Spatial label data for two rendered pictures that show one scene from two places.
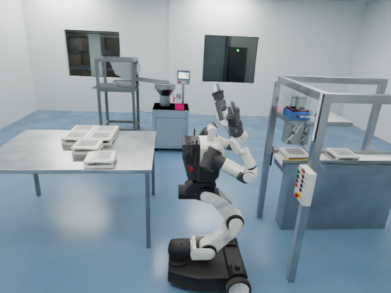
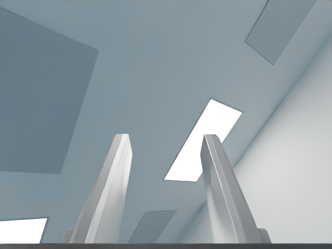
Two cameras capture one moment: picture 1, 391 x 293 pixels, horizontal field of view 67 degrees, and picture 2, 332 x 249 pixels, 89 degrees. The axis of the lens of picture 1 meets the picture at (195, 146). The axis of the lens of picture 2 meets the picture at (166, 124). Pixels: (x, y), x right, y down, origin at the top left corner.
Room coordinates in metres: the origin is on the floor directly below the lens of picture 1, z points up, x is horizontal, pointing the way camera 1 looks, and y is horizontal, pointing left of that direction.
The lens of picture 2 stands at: (1.72, -0.14, 1.51)
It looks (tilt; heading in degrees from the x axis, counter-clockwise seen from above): 52 degrees up; 215
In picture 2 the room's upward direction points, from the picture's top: 38 degrees counter-clockwise
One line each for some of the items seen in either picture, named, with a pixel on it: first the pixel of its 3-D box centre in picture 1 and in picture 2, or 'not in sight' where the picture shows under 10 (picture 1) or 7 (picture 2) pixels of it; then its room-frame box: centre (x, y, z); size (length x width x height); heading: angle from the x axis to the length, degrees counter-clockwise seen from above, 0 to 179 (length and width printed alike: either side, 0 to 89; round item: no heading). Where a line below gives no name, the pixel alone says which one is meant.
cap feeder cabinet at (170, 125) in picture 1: (170, 127); not in sight; (5.13, 0.47, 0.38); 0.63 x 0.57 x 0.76; 94
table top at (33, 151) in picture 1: (80, 148); not in sight; (2.77, 1.17, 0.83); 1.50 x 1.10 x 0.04; 96
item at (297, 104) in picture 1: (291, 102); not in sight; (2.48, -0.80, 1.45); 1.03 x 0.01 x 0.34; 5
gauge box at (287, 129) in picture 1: (295, 132); not in sight; (2.68, -0.95, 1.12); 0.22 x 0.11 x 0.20; 95
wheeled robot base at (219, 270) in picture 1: (205, 256); not in sight; (2.02, -0.13, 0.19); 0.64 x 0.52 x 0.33; 94
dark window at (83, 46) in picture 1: (94, 54); not in sight; (7.55, 2.60, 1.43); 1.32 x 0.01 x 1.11; 94
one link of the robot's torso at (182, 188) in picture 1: (196, 188); not in sight; (2.02, -0.02, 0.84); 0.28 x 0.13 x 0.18; 94
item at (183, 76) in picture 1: (182, 88); not in sight; (5.29, 0.27, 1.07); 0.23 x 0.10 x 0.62; 94
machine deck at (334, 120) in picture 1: (311, 118); not in sight; (2.84, -1.14, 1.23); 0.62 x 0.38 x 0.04; 95
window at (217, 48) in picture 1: (229, 59); not in sight; (7.78, -0.77, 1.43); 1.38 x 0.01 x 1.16; 94
